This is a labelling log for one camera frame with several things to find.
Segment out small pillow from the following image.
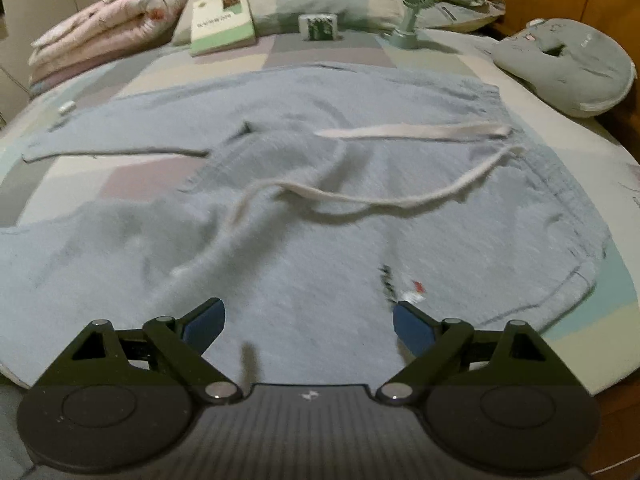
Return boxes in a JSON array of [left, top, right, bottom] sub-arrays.
[[425, 0, 506, 31]]

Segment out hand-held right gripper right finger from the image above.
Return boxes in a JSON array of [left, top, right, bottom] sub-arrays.
[[375, 300, 548, 406]]

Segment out green and white book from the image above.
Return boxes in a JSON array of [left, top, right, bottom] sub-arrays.
[[190, 0, 258, 57]]

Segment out grey plush cushion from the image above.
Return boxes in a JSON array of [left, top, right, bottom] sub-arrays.
[[492, 19, 637, 120]]

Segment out pink folded quilt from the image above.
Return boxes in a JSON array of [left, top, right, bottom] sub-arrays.
[[27, 0, 208, 86]]

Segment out bed with patchwork sheet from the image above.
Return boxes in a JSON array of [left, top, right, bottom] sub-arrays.
[[0, 27, 640, 396]]

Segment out light blue sweatpants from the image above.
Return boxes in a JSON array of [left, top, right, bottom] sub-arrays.
[[0, 62, 613, 391]]

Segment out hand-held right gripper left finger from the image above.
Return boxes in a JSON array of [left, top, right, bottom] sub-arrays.
[[70, 297, 246, 406]]

